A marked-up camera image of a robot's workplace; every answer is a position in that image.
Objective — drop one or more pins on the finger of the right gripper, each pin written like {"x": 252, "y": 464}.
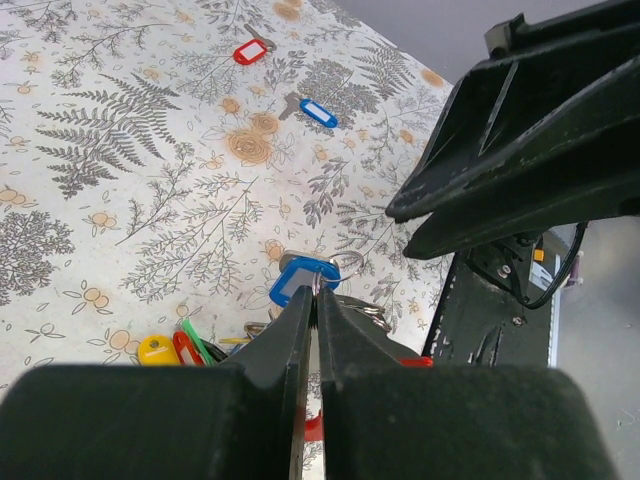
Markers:
{"x": 545, "y": 89}
{"x": 595, "y": 181}

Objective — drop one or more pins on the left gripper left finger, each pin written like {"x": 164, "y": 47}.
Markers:
{"x": 126, "y": 422}

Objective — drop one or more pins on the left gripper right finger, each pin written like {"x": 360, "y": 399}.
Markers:
{"x": 493, "y": 423}

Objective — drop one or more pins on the blue key tag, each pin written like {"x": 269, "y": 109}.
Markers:
{"x": 299, "y": 269}
{"x": 309, "y": 107}

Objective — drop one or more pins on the red key tag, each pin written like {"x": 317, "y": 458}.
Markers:
{"x": 254, "y": 49}

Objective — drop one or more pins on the green key tag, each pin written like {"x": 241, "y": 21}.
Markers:
{"x": 197, "y": 342}

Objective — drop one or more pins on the yellow key tag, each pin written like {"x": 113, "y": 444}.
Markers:
{"x": 157, "y": 350}

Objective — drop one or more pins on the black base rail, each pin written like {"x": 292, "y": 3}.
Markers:
{"x": 478, "y": 323}

